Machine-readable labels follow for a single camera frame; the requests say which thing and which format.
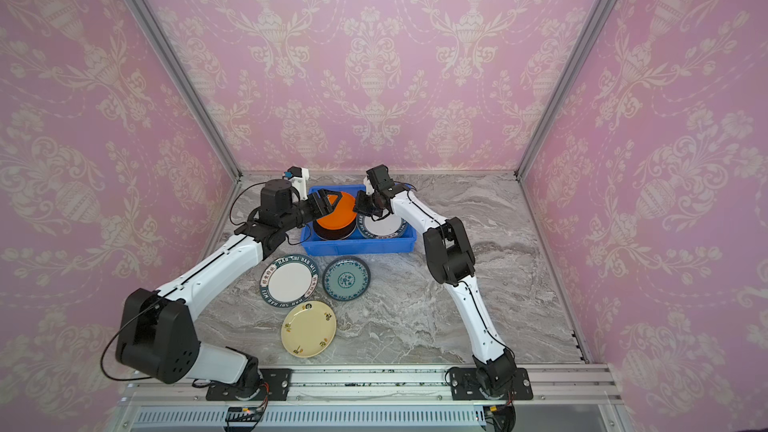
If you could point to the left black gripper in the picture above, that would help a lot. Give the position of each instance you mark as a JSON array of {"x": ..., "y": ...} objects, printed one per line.
[{"x": 325, "y": 207}]

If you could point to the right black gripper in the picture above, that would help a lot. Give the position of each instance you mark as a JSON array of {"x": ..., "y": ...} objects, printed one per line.
[{"x": 374, "y": 201}]

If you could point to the orange plate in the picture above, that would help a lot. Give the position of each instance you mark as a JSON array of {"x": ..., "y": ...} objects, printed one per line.
[{"x": 343, "y": 215}]

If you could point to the green rim plate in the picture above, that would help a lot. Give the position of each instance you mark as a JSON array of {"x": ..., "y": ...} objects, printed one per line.
[
  {"x": 289, "y": 280},
  {"x": 389, "y": 227}
]

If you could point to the teal patterned plate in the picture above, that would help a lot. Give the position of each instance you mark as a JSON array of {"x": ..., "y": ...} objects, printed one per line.
[{"x": 346, "y": 278}]

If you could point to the cream floral plate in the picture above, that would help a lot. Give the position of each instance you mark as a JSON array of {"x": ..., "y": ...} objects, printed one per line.
[{"x": 308, "y": 329}]

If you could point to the black plate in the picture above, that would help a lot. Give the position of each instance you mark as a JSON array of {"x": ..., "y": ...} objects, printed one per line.
[{"x": 333, "y": 234}]

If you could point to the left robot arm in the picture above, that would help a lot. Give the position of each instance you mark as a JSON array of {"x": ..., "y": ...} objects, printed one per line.
[{"x": 157, "y": 335}]

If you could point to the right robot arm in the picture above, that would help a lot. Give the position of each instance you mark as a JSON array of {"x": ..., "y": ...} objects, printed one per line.
[{"x": 451, "y": 263}]

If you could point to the blue plastic bin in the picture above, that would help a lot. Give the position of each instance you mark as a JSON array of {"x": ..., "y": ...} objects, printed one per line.
[{"x": 355, "y": 244}]

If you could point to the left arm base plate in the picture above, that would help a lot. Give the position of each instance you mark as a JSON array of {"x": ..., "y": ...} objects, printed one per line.
[{"x": 271, "y": 384}]

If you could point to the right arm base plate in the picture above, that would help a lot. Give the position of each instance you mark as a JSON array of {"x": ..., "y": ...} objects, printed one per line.
[{"x": 471, "y": 384}]

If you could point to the left aluminium corner post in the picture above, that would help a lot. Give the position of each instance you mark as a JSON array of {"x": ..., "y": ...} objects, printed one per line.
[{"x": 149, "y": 23}]

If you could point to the aluminium corner post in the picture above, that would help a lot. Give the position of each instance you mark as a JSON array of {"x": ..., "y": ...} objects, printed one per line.
[
  {"x": 149, "y": 23},
  {"x": 583, "y": 46}
]

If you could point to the aluminium front rail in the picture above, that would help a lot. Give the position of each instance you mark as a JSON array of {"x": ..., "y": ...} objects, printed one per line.
[{"x": 543, "y": 397}]

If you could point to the right aluminium corner post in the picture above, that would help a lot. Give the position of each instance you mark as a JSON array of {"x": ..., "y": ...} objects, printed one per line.
[{"x": 583, "y": 46}]

